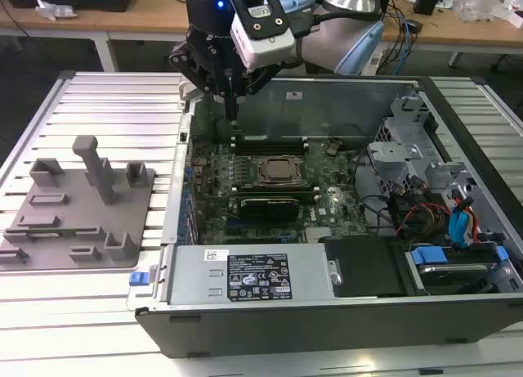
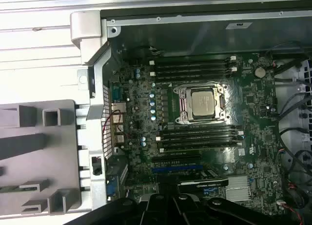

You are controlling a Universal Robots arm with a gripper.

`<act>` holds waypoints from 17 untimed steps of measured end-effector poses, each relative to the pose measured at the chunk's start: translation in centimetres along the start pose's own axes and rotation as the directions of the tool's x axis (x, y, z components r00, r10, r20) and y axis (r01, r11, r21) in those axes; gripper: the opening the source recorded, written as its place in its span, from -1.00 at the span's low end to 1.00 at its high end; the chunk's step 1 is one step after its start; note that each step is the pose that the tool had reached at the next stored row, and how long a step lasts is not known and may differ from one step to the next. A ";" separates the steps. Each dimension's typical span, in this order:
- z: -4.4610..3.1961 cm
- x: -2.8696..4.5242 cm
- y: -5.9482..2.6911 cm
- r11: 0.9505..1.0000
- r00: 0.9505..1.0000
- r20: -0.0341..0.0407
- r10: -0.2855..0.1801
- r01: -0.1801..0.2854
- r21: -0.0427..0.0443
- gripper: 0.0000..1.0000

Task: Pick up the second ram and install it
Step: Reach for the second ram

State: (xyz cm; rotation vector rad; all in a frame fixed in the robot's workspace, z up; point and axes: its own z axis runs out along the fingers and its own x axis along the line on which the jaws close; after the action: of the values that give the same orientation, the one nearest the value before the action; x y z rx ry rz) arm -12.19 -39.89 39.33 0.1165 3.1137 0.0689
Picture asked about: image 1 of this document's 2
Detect crumpled clear plastic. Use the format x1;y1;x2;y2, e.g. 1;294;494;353
34;0;78;21

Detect white power strip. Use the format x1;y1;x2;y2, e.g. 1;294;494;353
365;52;386;76

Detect blue flat wire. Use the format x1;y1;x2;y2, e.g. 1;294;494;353
448;191;472;251

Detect metal CPU socket cover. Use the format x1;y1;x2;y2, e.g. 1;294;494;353
253;155;308;186

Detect small black speaker box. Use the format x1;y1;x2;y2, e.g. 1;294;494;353
412;0;440;16

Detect silver CPU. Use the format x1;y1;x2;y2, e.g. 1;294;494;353
265;158;297;177

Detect red yellow wire bundle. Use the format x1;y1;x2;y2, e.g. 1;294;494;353
398;202;453;240

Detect blue disk carrier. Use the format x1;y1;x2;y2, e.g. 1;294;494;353
410;245;507;294

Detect black graphics card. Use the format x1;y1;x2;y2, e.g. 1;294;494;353
239;196;302;222

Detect green motherboard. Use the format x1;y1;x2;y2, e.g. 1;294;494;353
190;137;371;245

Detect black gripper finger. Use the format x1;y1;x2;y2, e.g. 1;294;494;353
230;61;284;123
168;41;233;123

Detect grey metal drive cage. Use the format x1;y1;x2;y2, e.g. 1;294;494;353
366;93;479;199

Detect open black PC case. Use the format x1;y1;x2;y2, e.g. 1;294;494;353
126;74;523;360

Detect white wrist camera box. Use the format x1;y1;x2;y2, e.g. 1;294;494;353
230;0;296;70

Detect wooden desk white frame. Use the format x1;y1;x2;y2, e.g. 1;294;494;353
0;4;111;74
96;0;523;70

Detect grey power supply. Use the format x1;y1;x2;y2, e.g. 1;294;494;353
165;245;329;305

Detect grey parts rack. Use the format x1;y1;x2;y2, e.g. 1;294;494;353
0;135;159;274

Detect blue network cable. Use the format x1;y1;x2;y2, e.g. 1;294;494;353
396;7;414;76

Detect clear plastic bags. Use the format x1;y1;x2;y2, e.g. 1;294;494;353
456;0;508;23

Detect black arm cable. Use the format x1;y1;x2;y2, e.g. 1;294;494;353
285;7;383;39

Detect black plastic shroud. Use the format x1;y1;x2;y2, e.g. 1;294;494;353
320;236;409;298

